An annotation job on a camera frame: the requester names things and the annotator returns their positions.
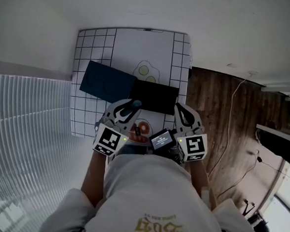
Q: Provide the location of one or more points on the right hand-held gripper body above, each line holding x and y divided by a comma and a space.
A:
193, 146

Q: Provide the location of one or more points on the white metal shelf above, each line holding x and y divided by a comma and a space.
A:
277, 131

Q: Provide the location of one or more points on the person's right forearm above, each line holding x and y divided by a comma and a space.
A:
198, 181

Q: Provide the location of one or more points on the black device with screen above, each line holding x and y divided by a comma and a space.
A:
161, 140

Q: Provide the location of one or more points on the white framed glass door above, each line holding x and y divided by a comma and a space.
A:
284, 209

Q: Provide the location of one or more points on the black office chair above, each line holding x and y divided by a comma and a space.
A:
261, 227

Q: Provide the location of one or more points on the dark blue rectangular tray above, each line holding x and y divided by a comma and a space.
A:
105, 83

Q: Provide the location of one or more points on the white wall socket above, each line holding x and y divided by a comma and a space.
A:
252, 73

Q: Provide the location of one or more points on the white window blinds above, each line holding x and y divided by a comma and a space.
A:
22, 141

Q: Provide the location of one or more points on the white black-checked tablecloth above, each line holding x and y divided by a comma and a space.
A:
92, 47

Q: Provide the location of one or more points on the black box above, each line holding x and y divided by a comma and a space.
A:
156, 96

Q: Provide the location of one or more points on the person's left forearm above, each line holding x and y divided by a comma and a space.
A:
94, 179

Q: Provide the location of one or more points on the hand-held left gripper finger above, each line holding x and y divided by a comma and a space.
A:
132, 119
110, 110

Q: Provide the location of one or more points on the small black clip-like object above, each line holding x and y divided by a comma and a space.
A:
136, 130

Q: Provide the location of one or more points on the person's grey trousers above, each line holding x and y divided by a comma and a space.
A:
132, 150

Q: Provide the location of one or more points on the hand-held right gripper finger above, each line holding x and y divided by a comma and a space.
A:
194, 119
179, 123

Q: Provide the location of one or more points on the white food-print placemat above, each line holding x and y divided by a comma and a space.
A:
139, 48

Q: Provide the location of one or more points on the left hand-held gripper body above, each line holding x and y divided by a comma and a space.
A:
108, 140

